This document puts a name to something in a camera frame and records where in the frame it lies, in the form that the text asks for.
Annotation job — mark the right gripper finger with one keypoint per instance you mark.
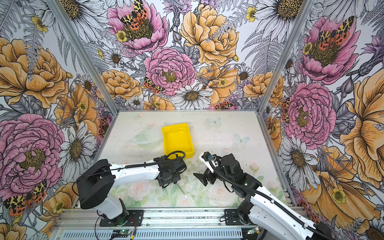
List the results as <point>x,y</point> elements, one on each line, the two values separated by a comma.
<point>203,178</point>
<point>209,160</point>

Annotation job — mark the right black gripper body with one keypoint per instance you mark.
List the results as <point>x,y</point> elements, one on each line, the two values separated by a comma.
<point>220,169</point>

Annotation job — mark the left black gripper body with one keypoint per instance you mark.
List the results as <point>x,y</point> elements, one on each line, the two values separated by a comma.
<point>175,175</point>

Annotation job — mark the black yellow screwdriver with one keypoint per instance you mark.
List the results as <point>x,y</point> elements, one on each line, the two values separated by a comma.
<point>179,187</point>

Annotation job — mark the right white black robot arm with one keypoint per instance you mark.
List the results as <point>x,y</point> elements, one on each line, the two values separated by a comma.
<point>259,206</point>

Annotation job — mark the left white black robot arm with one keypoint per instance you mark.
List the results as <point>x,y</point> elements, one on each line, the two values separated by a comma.
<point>95,184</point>

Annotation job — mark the yellow plastic bin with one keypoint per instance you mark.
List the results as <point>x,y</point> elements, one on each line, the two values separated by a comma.
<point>178,138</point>

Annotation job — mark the right green circuit board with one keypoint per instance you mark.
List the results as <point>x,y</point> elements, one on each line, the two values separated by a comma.
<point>253,231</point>

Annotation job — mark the green circuit board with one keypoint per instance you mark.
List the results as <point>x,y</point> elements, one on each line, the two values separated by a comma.
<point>253,231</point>
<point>123,234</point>

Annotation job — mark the left green circuit board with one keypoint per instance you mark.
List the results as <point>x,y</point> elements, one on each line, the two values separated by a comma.
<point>123,234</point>

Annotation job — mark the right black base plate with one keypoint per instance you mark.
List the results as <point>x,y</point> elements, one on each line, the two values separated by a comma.
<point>236,217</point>

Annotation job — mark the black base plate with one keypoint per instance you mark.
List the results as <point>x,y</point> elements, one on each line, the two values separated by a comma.
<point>236,217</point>
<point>129,218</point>

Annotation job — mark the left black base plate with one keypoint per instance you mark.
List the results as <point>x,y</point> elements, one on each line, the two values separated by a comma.
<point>129,218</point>

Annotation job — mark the white slotted cable duct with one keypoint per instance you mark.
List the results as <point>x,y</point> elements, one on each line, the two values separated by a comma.
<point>158,234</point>

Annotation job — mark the aluminium front rail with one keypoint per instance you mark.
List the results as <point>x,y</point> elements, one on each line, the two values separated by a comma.
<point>153,218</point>

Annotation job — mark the right aluminium corner post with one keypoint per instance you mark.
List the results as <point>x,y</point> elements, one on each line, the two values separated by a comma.
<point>303,15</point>

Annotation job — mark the aluminium corner post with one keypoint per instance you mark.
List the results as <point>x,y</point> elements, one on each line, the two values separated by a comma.
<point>303,15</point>
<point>68,28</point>

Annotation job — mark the left aluminium corner post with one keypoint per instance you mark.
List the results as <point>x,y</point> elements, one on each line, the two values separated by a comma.
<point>68,28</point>

